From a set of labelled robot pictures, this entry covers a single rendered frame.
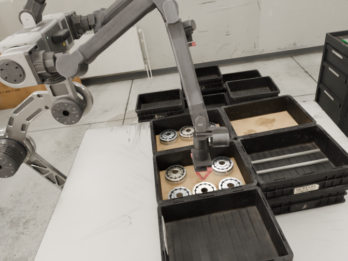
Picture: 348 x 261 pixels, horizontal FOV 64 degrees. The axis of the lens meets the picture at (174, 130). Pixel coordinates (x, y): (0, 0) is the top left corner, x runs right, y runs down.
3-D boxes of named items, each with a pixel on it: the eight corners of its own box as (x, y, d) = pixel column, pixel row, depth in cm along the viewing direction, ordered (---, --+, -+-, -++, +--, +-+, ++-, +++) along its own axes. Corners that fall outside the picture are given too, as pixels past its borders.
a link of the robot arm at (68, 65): (158, -18, 95) (155, -29, 86) (182, 15, 97) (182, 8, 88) (62, 64, 102) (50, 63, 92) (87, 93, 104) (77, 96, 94)
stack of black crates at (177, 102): (145, 151, 258) (134, 111, 232) (147, 132, 282) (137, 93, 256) (188, 146, 255) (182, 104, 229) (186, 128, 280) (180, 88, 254)
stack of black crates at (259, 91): (232, 141, 253) (231, 98, 227) (226, 122, 278) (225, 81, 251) (276, 135, 251) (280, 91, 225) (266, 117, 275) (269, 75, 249)
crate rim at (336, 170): (258, 189, 108) (259, 184, 107) (235, 142, 133) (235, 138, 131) (359, 170, 109) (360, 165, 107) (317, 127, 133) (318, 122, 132)
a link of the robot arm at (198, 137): (192, 128, 101) (193, 138, 97) (211, 127, 101) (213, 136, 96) (192, 142, 106) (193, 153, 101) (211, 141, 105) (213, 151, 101)
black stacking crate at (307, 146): (258, 204, 114) (259, 185, 107) (236, 157, 138) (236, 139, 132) (352, 186, 115) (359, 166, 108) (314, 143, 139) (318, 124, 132)
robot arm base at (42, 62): (46, 75, 105) (32, 44, 98) (67, 72, 104) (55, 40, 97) (38, 85, 98) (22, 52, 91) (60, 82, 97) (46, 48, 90)
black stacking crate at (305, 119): (236, 157, 138) (235, 139, 132) (220, 124, 163) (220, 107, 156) (314, 142, 139) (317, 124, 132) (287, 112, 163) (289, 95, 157)
